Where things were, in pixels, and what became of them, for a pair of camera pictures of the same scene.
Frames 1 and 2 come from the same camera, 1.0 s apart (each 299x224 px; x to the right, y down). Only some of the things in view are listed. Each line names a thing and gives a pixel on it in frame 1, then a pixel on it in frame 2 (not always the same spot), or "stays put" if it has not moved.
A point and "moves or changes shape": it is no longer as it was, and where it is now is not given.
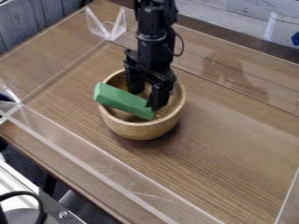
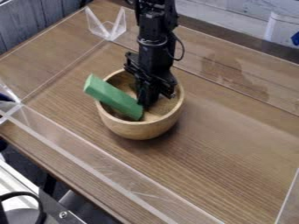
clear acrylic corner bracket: [106, 30] stays put
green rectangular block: [122, 101] moves or changes shape
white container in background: [281, 26] stays put
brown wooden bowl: [133, 127] stays put
